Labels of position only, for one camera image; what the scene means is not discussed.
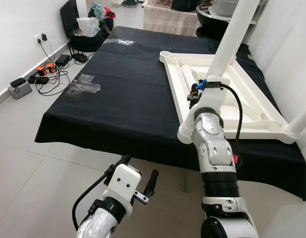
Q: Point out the metal table leg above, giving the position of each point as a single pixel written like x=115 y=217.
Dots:
x=184 y=181

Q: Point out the clear plastic storage box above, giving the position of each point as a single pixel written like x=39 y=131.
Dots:
x=224 y=6

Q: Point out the black round stool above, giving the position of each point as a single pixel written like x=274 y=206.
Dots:
x=212 y=20

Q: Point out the grey power brick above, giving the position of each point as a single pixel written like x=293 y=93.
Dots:
x=20 y=88

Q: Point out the white plastic table top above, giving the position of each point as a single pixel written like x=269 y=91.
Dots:
x=252 y=96

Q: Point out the red cloth item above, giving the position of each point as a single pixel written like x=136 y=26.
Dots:
x=108 y=12

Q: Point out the black round floor device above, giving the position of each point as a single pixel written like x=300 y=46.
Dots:
x=81 y=57

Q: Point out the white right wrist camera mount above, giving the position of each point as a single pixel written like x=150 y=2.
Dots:
x=212 y=96

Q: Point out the orange black plug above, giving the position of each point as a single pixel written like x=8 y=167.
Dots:
x=41 y=70
x=50 y=67

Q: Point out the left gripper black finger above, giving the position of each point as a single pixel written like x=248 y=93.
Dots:
x=152 y=181
x=124 y=159

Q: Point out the black table cloth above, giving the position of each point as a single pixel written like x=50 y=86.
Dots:
x=118 y=109

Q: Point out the beige cloth covered bench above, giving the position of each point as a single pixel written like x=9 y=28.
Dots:
x=167 y=20

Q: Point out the black wall plug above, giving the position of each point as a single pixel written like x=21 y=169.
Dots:
x=43 y=37

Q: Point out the black power strip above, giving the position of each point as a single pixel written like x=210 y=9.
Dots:
x=38 y=79

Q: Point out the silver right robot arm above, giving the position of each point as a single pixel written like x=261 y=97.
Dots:
x=212 y=144

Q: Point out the black power adapter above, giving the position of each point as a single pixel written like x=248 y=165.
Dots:
x=62 y=60

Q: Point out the black bag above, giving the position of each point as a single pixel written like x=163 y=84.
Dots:
x=68 y=17

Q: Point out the teal crumpled cloth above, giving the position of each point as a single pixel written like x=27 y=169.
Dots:
x=97 y=7

